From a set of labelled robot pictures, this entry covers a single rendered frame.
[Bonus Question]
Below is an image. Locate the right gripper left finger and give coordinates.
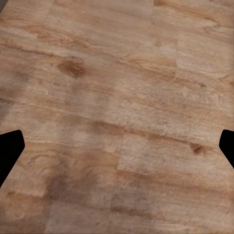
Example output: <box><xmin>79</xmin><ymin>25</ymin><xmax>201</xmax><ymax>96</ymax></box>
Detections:
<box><xmin>0</xmin><ymin>130</ymin><xmax>25</xmax><ymax>187</ymax></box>

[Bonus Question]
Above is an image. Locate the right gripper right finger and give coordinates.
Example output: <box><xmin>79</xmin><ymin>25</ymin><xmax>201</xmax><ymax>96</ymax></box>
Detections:
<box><xmin>219</xmin><ymin>129</ymin><xmax>234</xmax><ymax>168</ymax></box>

